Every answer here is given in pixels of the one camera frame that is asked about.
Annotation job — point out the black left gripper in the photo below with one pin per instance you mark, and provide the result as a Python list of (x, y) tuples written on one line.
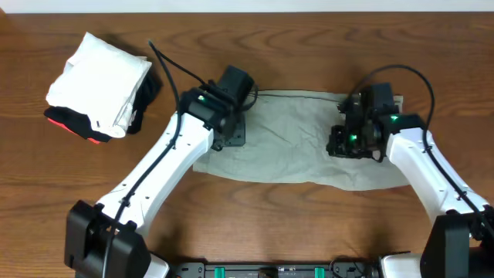
[(235, 133)]

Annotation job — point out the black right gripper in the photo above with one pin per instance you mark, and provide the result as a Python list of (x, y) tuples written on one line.
[(336, 147)]

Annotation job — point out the khaki grey shorts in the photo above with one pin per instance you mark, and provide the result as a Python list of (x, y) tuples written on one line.
[(286, 133)]

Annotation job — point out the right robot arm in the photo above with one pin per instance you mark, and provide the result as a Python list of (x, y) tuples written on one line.
[(460, 243)]

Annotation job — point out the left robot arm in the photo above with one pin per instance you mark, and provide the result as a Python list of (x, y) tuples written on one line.
[(107, 239)]

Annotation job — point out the white folded garment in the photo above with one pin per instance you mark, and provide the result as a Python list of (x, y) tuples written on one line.
[(100, 81)]

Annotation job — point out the black folded garment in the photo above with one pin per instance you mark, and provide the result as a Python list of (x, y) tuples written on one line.
[(80, 123)]

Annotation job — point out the red folded garment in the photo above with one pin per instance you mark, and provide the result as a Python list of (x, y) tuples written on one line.
[(67, 129)]

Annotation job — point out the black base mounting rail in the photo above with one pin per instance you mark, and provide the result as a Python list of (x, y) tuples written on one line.
[(333, 269)]

